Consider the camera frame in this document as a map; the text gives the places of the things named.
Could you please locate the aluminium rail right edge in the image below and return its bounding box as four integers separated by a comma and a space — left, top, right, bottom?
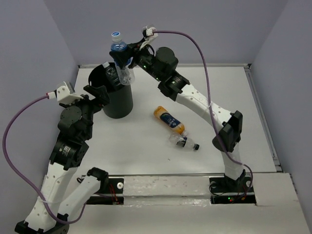
244, 68, 284, 173

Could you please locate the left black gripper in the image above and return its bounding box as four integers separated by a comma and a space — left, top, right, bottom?
62, 84, 112, 138

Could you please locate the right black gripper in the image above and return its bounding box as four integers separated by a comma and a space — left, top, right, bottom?
110, 38, 163, 82

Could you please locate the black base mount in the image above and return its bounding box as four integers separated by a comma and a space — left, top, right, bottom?
87, 177, 124, 205
209, 176, 256, 205

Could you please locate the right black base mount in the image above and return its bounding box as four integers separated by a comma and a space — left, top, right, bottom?
209, 176, 256, 205

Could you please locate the blue label water bottle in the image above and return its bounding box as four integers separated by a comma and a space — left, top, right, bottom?
110, 31, 135, 86

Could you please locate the clear crinkled bottle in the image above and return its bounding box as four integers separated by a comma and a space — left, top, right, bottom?
102, 62, 121, 92

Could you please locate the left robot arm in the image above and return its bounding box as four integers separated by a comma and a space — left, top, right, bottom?
15, 82, 110, 234

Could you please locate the black cylindrical bin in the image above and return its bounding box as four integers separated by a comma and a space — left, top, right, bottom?
88, 62, 133, 119

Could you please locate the orange bottle blue label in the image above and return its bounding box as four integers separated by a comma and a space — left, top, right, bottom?
154, 106, 188, 137

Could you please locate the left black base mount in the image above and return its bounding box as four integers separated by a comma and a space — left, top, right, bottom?
87, 177, 124, 205

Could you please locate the clear tape strip front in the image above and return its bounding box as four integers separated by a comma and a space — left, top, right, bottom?
123, 175, 211, 207

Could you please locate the clear bottle black label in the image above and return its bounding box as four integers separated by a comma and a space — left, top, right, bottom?
169, 134, 200, 151

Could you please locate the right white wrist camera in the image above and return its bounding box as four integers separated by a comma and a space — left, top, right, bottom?
140, 25, 158, 50

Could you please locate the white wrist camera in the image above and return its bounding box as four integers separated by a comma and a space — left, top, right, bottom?
46, 81, 83, 105
140, 25, 158, 50

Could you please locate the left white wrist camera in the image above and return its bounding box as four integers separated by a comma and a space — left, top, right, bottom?
46, 81, 83, 105

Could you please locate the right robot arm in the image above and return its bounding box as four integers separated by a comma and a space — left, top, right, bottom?
110, 43, 246, 191

